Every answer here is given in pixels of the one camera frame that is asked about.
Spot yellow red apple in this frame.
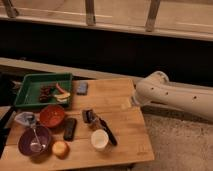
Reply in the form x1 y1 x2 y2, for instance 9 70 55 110
52 141 69 158

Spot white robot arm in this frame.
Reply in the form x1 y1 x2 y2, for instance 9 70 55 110
132 71 213 122

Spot red bowl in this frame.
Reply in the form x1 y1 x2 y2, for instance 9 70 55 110
39 105 65 128

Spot purple bowl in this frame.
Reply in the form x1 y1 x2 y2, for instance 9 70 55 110
18 125 52 157

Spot blue grey sponge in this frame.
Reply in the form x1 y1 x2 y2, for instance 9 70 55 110
77 82 88 95

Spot small dark metal can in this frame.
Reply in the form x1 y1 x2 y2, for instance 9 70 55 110
82 109 94 123

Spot wooden table board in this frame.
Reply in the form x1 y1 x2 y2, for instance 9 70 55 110
0 78 154 171

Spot red yellow toy food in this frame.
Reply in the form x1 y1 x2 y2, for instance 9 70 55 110
53 83 70 102

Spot black remote control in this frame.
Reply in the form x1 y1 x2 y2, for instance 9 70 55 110
63 118 77 141

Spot white cup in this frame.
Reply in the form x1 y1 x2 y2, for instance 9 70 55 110
91 129 109 151

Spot dark brown food pieces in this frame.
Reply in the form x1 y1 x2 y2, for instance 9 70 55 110
39 86 54 103

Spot green plastic tray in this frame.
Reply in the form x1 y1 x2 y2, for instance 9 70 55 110
14 73 73 109

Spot crumpled grey blue cloth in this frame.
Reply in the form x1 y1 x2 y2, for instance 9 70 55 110
14 112 36 126

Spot metal spoon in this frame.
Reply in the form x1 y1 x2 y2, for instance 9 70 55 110
30 127 45 152

